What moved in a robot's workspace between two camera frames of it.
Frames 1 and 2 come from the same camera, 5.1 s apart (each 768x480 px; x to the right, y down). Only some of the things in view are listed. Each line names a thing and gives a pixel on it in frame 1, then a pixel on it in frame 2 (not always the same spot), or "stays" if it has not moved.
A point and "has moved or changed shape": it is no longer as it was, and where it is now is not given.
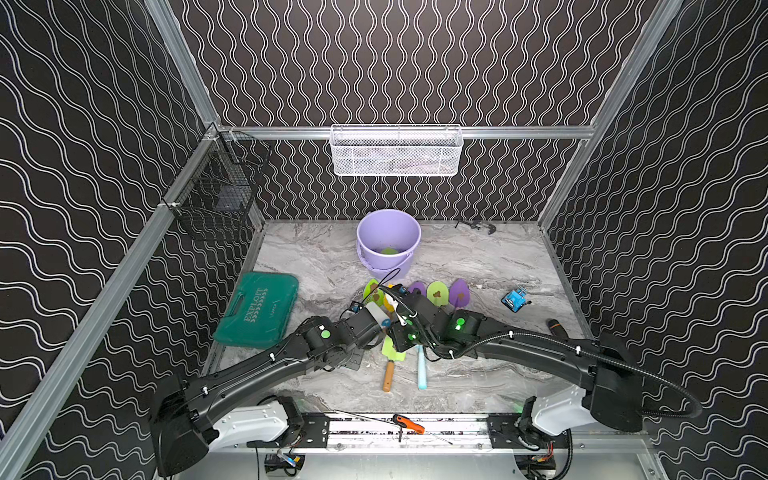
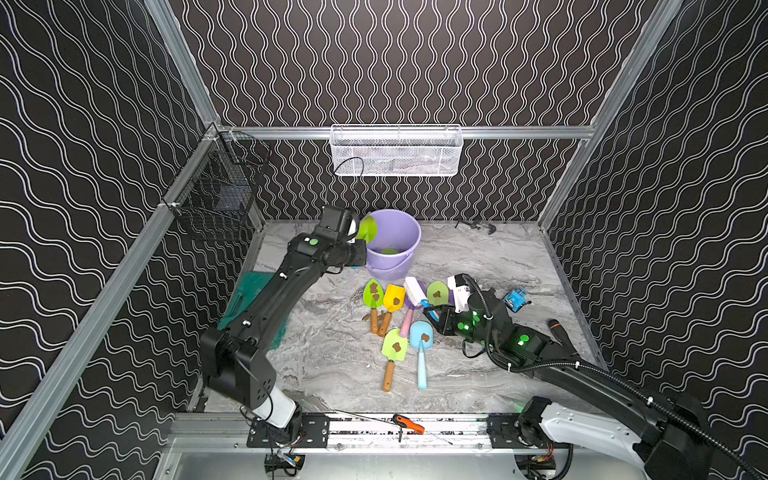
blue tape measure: [516, 299] stays
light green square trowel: [392, 355] stays
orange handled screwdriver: [404, 422] stays
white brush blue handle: [383, 320] has moved or changed shape
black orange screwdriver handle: [556, 328] stays
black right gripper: [394, 332] → [446, 314]
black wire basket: [213, 194] stays
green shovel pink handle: [438, 293] stays
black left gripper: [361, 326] → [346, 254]
